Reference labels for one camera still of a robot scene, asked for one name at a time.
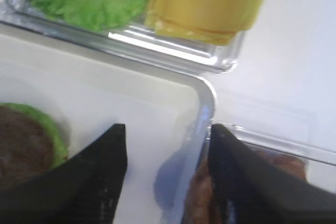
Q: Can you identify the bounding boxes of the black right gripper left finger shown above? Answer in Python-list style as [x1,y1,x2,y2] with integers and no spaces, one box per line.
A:
[1,124,128,223]

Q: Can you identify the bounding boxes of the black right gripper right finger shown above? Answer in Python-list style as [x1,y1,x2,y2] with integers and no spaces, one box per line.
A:
[208,124,335,223]

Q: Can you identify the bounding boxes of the green lettuce on burger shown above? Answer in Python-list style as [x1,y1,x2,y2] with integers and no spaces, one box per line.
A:
[1,102,68,169]

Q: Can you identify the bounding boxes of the clear lettuce cheese container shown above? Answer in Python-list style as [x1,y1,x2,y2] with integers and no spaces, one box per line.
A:
[0,0,247,75]

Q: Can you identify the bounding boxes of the yellow cheese slices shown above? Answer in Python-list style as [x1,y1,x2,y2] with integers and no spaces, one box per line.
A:
[145,0,264,46]

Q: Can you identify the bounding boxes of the middle brown meat patty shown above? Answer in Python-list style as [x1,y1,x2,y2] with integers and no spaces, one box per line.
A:
[254,150,307,182]

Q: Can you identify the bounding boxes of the brown meat patty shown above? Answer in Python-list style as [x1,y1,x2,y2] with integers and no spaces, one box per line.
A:
[183,159,222,223]
[254,150,307,182]

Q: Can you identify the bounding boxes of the clear meat tomato container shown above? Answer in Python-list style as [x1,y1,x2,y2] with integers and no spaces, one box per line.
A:
[183,124,335,223]

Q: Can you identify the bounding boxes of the left brown meat patty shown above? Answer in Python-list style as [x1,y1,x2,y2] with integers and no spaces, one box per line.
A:
[183,159,222,223]

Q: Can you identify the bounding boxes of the large cream tray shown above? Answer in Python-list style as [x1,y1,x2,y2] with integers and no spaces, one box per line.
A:
[1,24,215,223]

